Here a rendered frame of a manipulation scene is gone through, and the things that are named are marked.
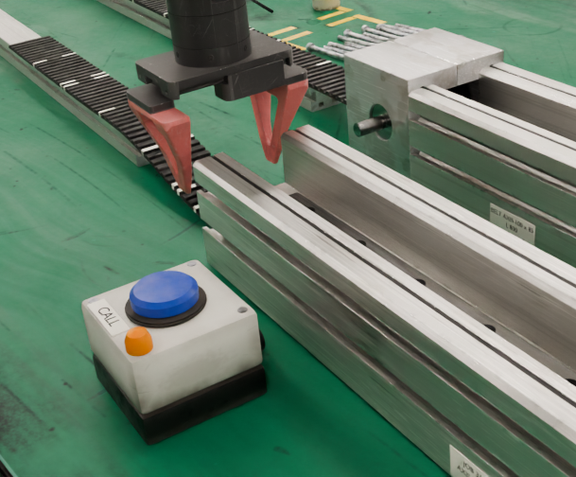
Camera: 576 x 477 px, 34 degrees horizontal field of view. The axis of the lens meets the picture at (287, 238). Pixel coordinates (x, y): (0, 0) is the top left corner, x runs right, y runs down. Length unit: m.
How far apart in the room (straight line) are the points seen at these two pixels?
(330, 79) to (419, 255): 0.39
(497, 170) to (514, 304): 0.19
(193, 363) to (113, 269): 0.21
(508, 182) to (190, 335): 0.28
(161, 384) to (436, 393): 0.15
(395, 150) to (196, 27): 0.21
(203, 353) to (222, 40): 0.25
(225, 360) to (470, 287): 0.15
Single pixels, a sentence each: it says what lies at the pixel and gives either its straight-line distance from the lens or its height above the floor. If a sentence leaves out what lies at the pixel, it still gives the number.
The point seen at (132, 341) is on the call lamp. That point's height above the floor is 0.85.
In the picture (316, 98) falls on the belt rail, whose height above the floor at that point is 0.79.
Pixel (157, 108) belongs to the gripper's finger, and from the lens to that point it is 0.70.
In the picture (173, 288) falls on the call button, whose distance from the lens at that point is 0.55.
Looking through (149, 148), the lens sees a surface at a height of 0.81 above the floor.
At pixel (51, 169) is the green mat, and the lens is 0.92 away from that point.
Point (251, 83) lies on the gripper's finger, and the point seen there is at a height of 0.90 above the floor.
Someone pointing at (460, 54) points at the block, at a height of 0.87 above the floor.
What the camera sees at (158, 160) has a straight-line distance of 0.84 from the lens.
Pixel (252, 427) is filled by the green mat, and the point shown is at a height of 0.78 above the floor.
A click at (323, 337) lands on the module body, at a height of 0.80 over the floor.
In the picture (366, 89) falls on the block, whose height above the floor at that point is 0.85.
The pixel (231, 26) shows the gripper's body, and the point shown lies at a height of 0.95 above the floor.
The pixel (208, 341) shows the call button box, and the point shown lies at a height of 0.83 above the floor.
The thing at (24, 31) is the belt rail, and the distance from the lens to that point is 1.27.
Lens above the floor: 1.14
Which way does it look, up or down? 29 degrees down
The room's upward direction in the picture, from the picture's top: 6 degrees counter-clockwise
